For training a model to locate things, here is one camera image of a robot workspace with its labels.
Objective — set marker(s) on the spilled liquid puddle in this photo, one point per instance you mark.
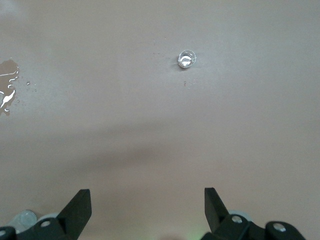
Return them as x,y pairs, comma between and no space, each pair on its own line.
6,72

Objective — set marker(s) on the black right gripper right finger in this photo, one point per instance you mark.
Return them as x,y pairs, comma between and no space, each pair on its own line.
217,217

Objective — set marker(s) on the small clear glass cup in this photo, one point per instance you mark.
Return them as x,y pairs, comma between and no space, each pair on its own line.
186,59

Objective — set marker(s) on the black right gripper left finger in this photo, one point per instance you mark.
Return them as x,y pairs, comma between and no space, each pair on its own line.
75,215

